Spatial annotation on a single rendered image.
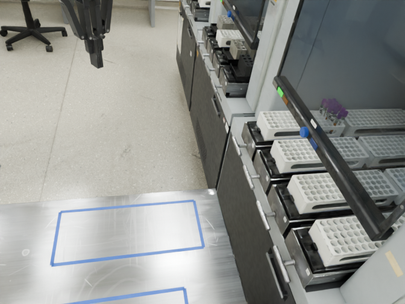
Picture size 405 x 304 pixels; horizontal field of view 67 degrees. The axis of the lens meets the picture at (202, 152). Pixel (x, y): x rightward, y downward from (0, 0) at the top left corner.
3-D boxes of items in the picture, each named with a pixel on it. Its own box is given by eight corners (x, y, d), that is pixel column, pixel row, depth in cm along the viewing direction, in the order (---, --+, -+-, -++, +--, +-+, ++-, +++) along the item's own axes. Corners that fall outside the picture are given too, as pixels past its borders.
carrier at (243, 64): (248, 79, 135) (251, 66, 131) (244, 79, 135) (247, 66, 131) (241, 66, 143) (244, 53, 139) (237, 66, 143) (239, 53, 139)
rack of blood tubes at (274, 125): (326, 122, 121) (332, 110, 116) (339, 139, 114) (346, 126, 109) (255, 125, 115) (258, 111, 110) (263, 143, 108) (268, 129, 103)
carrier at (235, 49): (239, 61, 146) (241, 49, 142) (235, 61, 145) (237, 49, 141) (232, 50, 154) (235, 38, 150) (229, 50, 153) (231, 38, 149)
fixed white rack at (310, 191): (370, 182, 99) (379, 169, 95) (389, 207, 92) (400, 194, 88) (284, 188, 93) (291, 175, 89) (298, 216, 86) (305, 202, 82)
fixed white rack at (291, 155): (346, 149, 110) (354, 136, 106) (361, 170, 103) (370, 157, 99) (268, 153, 104) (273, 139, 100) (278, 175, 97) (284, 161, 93)
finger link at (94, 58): (96, 38, 67) (93, 40, 67) (100, 68, 72) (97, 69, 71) (88, 34, 68) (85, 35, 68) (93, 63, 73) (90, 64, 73)
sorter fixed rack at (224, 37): (267, 42, 170) (270, 31, 166) (273, 50, 163) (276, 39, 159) (214, 40, 164) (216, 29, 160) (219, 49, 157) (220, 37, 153)
